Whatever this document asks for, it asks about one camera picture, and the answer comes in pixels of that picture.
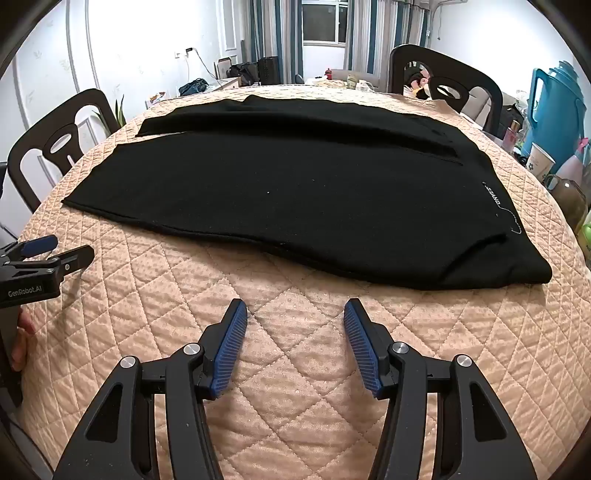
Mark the white door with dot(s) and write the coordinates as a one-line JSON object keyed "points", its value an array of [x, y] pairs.
{"points": [[235, 27]]}

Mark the white air conditioner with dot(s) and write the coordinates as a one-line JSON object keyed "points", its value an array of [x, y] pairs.
{"points": [[445, 2]]}

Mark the wall socket with charger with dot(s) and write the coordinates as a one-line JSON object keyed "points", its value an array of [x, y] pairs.
{"points": [[187, 50]]}

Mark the blue thermos jug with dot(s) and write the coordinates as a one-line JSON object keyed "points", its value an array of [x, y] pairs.
{"points": [[561, 110]]}

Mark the black bag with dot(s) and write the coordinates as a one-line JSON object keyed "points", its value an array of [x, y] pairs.
{"points": [[510, 117], [242, 73], [194, 87]]}

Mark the brown glass pitcher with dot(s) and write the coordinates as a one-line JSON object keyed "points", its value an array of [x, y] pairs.
{"points": [[568, 201]]}

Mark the window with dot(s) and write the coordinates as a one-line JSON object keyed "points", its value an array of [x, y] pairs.
{"points": [[325, 21]]}

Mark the striped curtain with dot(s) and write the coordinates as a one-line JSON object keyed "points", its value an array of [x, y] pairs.
{"points": [[383, 27], [272, 32]]}

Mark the dark wooden chair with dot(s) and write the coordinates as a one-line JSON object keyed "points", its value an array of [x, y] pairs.
{"points": [[480, 83], [87, 104]]}

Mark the person's left hand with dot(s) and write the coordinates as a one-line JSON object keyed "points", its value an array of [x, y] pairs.
{"points": [[24, 339]]}

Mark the green toy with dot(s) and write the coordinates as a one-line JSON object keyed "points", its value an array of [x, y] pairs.
{"points": [[585, 237]]}

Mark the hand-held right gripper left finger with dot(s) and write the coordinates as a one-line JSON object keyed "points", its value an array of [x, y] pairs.
{"points": [[228, 351]]}

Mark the black speaker box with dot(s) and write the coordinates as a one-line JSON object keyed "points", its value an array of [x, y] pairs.
{"points": [[268, 70]]}

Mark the small pink bottle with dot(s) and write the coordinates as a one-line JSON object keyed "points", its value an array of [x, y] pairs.
{"points": [[511, 136]]}

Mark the colourful snack packet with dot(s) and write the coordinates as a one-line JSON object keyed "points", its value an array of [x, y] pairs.
{"points": [[157, 99]]}

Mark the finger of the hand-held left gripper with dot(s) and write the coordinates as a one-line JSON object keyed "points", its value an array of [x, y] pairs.
{"points": [[76, 259], [39, 244]]}

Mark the green potted plant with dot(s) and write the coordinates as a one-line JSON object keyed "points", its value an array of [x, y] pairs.
{"points": [[117, 113]]}

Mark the peach quilted blanket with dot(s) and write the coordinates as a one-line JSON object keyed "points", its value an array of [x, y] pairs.
{"points": [[295, 327]]}

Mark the grey sofa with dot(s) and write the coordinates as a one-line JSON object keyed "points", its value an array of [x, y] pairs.
{"points": [[478, 104]]}

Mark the white pink spray bottle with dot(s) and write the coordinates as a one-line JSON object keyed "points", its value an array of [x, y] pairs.
{"points": [[575, 164]]}

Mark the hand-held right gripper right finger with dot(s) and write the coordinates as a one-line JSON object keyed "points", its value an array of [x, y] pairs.
{"points": [[364, 355]]}

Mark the white paper cup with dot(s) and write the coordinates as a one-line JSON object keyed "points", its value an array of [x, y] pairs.
{"points": [[540, 161]]}

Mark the black pants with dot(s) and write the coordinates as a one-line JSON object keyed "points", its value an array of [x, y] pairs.
{"points": [[300, 194]]}

